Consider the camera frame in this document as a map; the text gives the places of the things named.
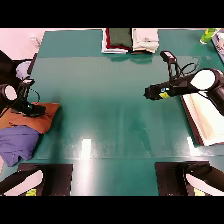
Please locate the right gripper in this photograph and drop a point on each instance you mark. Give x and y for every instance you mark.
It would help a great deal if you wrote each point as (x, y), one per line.
(163, 91)

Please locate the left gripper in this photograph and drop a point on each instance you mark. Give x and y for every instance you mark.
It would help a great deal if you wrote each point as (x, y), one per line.
(35, 110)

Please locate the brown garment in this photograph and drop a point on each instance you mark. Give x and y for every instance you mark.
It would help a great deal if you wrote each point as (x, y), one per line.
(43, 121)

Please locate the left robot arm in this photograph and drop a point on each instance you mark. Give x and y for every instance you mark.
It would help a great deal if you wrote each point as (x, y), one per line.
(6, 68)

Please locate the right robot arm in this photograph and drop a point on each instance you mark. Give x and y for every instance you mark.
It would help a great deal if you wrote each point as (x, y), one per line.
(213, 83)

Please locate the purple garment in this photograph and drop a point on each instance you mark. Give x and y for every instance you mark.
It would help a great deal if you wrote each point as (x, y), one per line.
(18, 143)

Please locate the cream garment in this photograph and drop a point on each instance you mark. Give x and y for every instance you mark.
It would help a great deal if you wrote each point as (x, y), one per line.
(145, 39)

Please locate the dark green garment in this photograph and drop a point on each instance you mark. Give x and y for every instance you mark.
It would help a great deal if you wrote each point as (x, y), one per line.
(120, 37)

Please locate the yellow green object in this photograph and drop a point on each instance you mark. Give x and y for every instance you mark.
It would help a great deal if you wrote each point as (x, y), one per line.
(208, 35)

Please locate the red garment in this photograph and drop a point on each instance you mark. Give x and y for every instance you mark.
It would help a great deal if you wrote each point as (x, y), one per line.
(107, 38)

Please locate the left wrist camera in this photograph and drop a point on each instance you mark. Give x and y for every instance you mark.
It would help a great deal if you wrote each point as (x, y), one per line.
(28, 82)

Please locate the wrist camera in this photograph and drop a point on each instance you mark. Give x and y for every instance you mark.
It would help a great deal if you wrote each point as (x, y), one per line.
(28, 82)
(168, 56)

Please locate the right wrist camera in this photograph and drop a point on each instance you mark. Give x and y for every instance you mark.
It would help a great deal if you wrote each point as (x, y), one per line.
(168, 56)

